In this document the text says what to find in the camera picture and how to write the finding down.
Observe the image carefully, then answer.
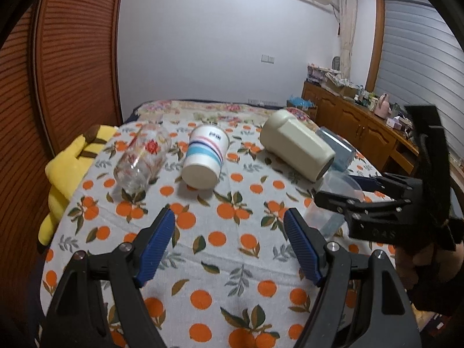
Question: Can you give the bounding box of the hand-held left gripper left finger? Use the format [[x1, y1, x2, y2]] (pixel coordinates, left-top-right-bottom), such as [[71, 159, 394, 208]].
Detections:
[[39, 206, 176, 348]]

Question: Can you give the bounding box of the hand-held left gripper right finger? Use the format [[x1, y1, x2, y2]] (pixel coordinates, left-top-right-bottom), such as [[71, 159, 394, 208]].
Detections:
[[283, 207, 423, 348]]

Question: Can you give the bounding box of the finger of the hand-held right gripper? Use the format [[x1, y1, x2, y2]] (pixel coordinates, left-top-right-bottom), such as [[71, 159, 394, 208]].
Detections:
[[313, 190, 411, 222], [348, 172, 414, 201]]

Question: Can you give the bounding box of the clear plastic cup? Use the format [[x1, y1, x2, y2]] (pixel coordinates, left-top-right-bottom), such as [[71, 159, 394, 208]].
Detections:
[[304, 171, 364, 240]]

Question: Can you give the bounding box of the blue-grey plastic cup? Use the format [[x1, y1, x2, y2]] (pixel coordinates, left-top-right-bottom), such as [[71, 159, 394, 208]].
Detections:
[[315, 126, 358, 172]]

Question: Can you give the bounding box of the cream plastic cup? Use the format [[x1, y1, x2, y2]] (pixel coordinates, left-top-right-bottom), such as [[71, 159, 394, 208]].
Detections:
[[259, 108, 336, 182]]

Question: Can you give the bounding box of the clear glass cup red flower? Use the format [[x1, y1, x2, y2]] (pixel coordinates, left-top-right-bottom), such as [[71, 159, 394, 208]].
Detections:
[[113, 122, 172, 193]]

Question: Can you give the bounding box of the white striped cup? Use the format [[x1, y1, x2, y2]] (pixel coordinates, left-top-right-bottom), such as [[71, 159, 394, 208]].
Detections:
[[182, 124, 230, 190]]

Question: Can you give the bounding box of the person's right hand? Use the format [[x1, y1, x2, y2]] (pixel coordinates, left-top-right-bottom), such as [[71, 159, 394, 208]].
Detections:
[[394, 241, 464, 292]]

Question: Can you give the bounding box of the wooden sideboard cabinet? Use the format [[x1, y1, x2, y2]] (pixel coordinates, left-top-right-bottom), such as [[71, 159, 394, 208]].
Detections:
[[301, 80, 425, 177]]

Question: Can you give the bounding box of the tissue box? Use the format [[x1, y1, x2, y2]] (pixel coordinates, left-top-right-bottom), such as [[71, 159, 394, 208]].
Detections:
[[385, 115, 413, 132]]

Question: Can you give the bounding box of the orange fruit print cloth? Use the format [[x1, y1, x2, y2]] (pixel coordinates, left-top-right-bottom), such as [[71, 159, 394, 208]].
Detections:
[[39, 115, 412, 348]]

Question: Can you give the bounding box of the pink kettle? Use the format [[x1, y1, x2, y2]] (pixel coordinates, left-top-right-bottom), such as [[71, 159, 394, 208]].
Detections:
[[374, 93, 391, 119]]

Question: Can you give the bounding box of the cardboard box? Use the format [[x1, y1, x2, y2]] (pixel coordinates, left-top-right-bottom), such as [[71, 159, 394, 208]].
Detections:
[[322, 79, 359, 98]]

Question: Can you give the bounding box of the blue plastic bag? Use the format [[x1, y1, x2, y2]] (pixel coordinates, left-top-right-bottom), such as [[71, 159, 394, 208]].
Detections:
[[286, 96, 314, 110]]

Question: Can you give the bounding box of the grey window blind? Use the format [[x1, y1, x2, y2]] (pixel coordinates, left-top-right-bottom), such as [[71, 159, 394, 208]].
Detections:
[[373, 0, 464, 162]]

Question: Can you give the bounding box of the yellow plush toy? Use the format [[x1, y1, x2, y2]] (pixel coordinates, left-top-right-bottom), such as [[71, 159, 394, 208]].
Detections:
[[38, 124, 119, 251]]

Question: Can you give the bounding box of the pile of packets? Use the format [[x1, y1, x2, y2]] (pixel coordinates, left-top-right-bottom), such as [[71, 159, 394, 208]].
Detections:
[[307, 63, 339, 84]]

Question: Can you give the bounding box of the floral blanket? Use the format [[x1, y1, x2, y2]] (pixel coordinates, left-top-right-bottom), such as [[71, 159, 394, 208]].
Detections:
[[124, 99, 313, 128]]

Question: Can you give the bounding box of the cream curtain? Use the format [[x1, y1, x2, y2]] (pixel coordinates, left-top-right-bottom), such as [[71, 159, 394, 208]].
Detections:
[[336, 0, 358, 81]]

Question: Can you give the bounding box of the wooden louvred wardrobe door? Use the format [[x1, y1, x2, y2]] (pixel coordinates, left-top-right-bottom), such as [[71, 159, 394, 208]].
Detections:
[[0, 0, 127, 338]]

